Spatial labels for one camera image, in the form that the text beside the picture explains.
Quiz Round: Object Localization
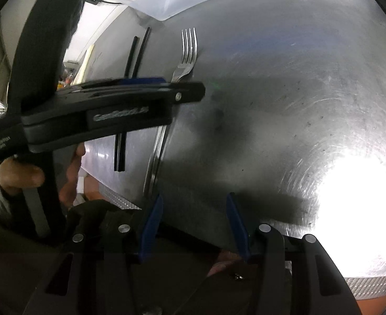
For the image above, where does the silver metal fork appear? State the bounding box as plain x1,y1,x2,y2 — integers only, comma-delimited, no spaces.
143,27,199,198

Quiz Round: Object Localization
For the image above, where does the person's left hand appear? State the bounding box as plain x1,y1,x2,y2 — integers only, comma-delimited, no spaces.
0,142,87,207

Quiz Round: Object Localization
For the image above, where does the black chopstick left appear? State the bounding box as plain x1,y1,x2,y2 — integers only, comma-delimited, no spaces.
113,35,140,172

